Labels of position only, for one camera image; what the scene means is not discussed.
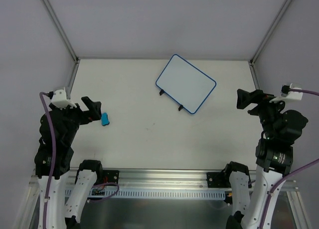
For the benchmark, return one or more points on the left side table rail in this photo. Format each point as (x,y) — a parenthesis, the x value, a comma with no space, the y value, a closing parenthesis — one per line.
(71,79)

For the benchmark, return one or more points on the table rail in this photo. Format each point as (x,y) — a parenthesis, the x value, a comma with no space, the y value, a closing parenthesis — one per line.
(254,75)
(71,79)

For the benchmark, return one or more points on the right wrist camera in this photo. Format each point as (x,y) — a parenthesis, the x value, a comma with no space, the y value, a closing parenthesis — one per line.
(289,93)

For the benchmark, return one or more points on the blue-framed whiteboard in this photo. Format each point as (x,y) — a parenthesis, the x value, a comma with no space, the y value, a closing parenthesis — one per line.
(185,83)

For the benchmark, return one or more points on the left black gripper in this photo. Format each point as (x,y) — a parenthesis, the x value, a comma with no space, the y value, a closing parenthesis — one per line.
(83,113)

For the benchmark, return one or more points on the white slotted cable duct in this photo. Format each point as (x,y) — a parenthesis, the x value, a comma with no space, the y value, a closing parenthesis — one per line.
(215,195)

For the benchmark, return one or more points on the aluminium frame post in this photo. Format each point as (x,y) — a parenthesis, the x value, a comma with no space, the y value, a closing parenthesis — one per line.
(57,24)
(270,31)

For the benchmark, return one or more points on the aluminium front rail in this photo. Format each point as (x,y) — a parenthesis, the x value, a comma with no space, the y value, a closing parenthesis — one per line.
(163,179)

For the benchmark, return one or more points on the right aluminium frame post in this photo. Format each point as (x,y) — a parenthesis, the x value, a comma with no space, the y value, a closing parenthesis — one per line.
(270,31)

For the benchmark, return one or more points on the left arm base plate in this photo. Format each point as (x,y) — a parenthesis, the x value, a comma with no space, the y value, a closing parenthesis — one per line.
(110,176)

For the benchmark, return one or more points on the wire whiteboard stand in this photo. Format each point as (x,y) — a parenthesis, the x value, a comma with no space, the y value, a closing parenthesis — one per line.
(162,92)

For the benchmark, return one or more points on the left aluminium frame post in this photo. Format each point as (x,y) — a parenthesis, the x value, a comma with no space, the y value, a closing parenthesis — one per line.
(57,24)

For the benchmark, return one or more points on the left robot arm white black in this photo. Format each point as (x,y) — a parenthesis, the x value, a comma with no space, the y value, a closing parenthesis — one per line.
(58,128)

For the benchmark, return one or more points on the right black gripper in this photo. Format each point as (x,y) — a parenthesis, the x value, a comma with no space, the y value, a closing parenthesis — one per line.
(255,102)

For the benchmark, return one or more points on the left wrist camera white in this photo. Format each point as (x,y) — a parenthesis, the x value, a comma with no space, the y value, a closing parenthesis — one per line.
(61,100)

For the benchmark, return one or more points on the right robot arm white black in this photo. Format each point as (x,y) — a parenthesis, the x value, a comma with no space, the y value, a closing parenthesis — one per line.
(274,158)

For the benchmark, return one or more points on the blue heart-shaped eraser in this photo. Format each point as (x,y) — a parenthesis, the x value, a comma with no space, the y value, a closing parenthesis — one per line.
(104,119)

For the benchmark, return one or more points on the right side table rail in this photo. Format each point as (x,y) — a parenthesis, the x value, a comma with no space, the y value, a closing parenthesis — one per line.
(254,75)

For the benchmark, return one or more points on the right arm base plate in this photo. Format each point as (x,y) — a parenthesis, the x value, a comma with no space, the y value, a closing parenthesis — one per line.
(218,180)

